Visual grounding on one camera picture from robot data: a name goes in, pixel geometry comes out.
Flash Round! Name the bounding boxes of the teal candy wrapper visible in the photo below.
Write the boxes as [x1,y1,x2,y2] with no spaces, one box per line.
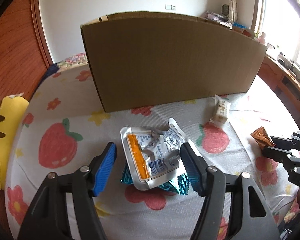
[121,163,190,195]

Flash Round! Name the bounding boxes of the patterned curtain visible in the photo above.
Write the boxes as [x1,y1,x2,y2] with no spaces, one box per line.
[228,0,238,23]

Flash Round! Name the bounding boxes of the window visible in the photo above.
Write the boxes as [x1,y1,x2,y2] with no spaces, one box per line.
[261,0,300,67]

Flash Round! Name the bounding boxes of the silver orange small pouch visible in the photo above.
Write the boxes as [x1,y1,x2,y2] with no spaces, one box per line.
[120,118,186,191]

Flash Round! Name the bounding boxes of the pink bottle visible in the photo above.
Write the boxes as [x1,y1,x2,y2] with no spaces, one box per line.
[257,32,267,46]

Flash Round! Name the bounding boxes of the strawberry print white bedsheet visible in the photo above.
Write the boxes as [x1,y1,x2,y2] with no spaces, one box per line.
[5,66,298,239]

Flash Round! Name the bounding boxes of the gold brown candy wrapper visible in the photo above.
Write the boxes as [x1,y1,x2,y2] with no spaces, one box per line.
[251,126,275,150]

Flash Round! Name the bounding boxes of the white nougat bar packet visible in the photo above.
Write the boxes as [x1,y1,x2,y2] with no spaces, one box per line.
[210,95,231,126]

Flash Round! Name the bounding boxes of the white wall switch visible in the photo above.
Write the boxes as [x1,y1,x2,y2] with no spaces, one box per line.
[165,4,176,10]

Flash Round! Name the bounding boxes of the wooden louvered wardrobe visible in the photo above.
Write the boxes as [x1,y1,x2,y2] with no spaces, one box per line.
[0,0,52,100]

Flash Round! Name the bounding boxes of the floral blanket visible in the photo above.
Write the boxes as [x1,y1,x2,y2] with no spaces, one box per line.
[45,53,88,76]

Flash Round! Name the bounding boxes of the brown cardboard box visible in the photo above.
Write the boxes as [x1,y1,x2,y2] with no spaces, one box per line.
[81,11,267,112]

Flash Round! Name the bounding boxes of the yellow plush toy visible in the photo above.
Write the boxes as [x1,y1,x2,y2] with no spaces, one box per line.
[0,94,29,190]

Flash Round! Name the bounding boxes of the wooden window cabinet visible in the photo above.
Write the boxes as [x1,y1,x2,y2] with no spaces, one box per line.
[258,55,300,128]

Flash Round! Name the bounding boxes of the clutter on cabinet top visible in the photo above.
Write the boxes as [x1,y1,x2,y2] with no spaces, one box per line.
[203,11,255,39]

